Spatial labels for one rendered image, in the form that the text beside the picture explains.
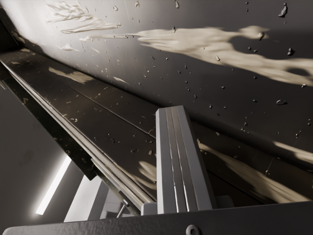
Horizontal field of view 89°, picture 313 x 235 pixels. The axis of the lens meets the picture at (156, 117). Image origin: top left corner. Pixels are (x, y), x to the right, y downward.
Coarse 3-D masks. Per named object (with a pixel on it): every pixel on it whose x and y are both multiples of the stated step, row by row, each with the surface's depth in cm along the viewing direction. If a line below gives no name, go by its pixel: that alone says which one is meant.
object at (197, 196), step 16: (176, 112) 9; (176, 128) 8; (192, 128) 8; (192, 144) 7; (192, 160) 6; (192, 176) 5; (208, 176) 6; (192, 192) 5; (208, 192) 5; (192, 208) 5; (208, 208) 5
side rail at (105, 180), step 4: (96, 168) 95; (96, 172) 93; (100, 172) 93; (100, 176) 91; (104, 176) 91; (104, 180) 89; (108, 180) 88; (108, 184) 87; (112, 184) 86; (112, 188) 84; (116, 188) 84; (116, 192) 83; (116, 196) 86; (120, 196) 81; (128, 208) 76; (132, 212) 74
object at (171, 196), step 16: (160, 112) 9; (160, 128) 8; (160, 144) 7; (176, 144) 7; (160, 160) 6; (176, 160) 6; (160, 176) 6; (176, 176) 5; (160, 192) 5; (176, 192) 5; (144, 208) 6; (160, 208) 5; (176, 208) 5
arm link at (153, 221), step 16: (224, 208) 4; (240, 208) 3; (256, 208) 3; (272, 208) 3; (288, 208) 3; (304, 208) 3; (48, 224) 4; (64, 224) 4; (80, 224) 4; (96, 224) 4; (112, 224) 4; (128, 224) 4; (144, 224) 4; (160, 224) 3; (176, 224) 3; (192, 224) 3; (208, 224) 3; (224, 224) 3; (240, 224) 3; (256, 224) 3; (272, 224) 3; (288, 224) 3; (304, 224) 3
